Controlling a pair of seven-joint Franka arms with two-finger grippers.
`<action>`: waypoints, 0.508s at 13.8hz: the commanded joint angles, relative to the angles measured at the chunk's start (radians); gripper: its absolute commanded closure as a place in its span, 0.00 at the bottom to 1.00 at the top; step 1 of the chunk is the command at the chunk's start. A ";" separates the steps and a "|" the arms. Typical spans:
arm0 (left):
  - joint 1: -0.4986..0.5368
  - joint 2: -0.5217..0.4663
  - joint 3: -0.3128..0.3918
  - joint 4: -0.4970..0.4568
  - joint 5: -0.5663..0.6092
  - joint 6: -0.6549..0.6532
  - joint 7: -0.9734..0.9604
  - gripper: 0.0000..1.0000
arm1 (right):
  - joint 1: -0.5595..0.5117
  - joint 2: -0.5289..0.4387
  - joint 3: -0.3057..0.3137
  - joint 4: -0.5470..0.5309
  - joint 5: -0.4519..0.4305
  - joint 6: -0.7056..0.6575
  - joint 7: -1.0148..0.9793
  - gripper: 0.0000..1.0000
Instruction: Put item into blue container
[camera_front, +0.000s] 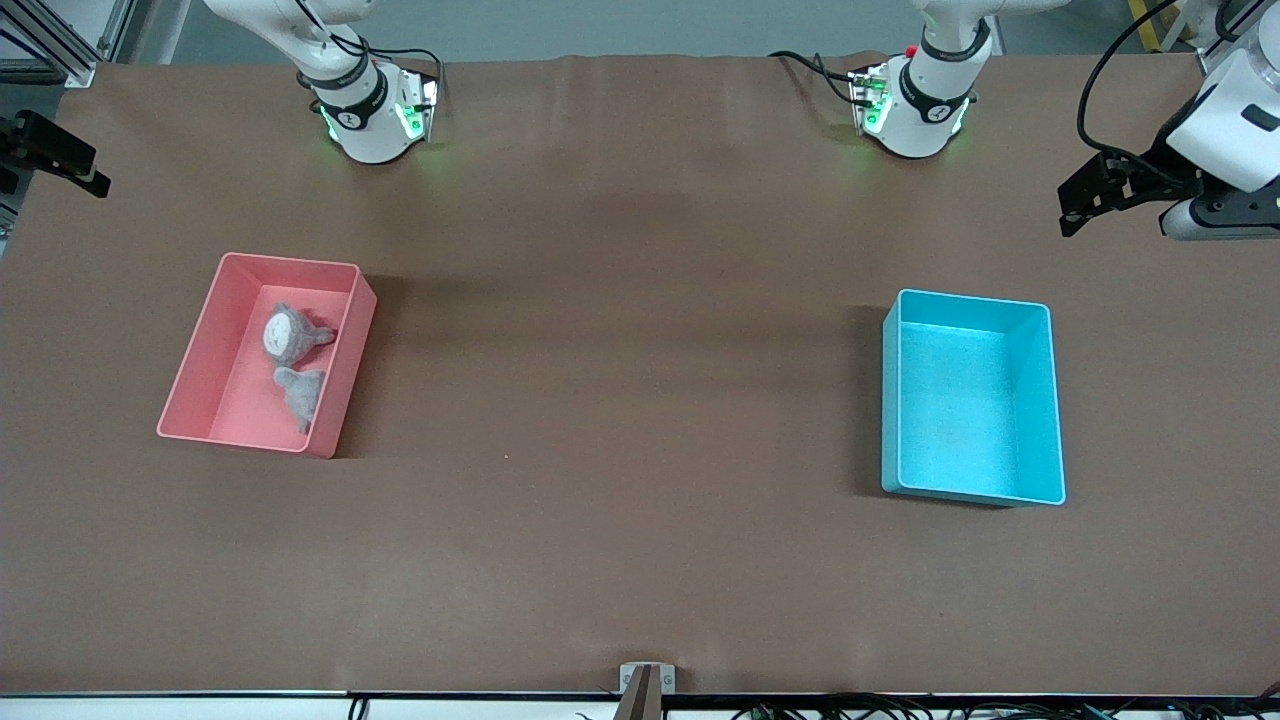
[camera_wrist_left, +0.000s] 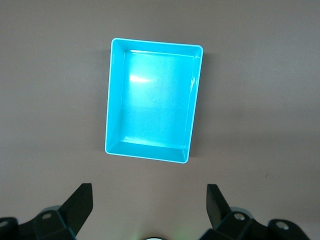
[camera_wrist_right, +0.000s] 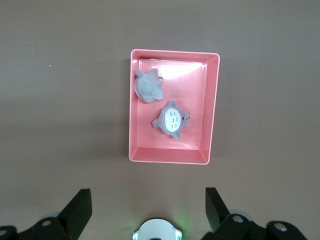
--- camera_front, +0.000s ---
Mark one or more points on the aluminium frame profile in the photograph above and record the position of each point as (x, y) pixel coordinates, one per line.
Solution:
(50, 40)
(1208, 62)

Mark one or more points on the silver base connector plate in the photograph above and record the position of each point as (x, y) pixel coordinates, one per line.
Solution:
(425, 105)
(865, 100)

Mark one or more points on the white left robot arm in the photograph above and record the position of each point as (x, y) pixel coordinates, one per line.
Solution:
(920, 120)

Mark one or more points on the silver bracket with brown post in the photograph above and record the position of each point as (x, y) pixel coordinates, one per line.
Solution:
(645, 690)

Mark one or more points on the grey plush toy white belly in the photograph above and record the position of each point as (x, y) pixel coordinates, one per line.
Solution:
(288, 335)

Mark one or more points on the pink plastic box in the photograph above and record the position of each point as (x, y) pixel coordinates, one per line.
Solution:
(230, 400)

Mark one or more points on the white table edge rail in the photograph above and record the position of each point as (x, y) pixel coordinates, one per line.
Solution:
(150, 708)

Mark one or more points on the blue plastic box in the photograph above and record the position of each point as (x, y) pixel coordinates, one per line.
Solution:
(950, 420)

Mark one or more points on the grey plush toy with keyring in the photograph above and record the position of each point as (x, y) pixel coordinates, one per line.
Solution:
(300, 395)

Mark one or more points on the brown table mat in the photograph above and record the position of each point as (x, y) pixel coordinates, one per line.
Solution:
(600, 300)

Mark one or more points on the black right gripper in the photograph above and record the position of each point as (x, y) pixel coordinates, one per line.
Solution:
(22, 140)

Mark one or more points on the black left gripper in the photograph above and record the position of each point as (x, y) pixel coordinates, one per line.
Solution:
(1150, 172)

